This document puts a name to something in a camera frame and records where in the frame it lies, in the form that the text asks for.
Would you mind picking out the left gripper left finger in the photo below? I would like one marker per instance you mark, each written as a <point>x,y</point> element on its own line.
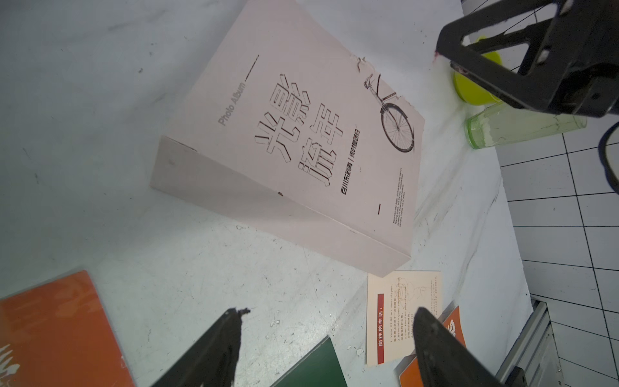
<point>212,359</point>

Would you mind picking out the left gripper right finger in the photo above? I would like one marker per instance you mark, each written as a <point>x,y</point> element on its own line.
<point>442,360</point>

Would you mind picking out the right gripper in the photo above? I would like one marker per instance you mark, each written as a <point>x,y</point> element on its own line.
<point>571,62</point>

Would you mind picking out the cream card red stripe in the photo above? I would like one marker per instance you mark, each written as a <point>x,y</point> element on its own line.
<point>392,302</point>

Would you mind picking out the clear green cup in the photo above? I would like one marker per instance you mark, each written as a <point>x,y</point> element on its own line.
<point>500,124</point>

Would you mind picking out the green card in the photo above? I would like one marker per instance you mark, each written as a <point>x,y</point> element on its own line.
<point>319,367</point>

